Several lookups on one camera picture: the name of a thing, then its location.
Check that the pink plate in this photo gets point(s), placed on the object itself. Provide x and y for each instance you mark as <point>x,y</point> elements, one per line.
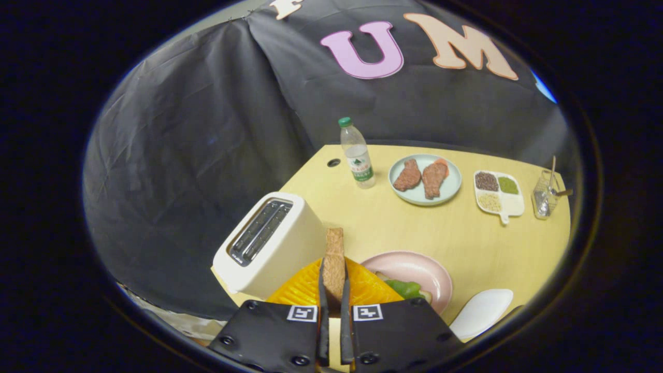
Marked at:
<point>414,267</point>

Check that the white divided seasoning dish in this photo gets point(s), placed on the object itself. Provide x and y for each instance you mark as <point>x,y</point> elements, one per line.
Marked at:
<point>510,204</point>

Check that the light blue plate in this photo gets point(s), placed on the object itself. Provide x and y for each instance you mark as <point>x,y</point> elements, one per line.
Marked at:
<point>414,197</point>

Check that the brown meat piece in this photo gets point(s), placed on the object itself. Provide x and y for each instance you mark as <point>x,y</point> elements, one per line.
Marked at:
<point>408,176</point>
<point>434,178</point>

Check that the brown toast slice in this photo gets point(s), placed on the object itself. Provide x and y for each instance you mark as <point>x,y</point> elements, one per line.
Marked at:
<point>334,259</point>

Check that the clear glass container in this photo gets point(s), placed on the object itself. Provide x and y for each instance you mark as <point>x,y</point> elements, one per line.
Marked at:
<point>543,199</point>

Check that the clear water bottle green cap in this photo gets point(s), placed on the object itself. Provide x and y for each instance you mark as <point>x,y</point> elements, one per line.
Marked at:
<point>357,155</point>

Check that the green lettuce leaf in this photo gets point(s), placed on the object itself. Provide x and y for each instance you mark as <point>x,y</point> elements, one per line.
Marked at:
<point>404,288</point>

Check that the metal spoon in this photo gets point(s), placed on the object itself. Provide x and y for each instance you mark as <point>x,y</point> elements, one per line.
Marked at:
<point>552,173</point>

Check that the white oval dish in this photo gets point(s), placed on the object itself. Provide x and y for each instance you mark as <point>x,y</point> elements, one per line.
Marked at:
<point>481,313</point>

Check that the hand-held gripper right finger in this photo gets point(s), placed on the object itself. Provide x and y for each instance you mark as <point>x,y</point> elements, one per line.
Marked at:
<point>346,331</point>

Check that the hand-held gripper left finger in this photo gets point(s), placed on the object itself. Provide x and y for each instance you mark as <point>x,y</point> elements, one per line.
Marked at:
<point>323,331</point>

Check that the white toaster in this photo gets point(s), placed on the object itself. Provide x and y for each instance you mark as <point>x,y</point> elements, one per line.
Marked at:
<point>290,254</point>

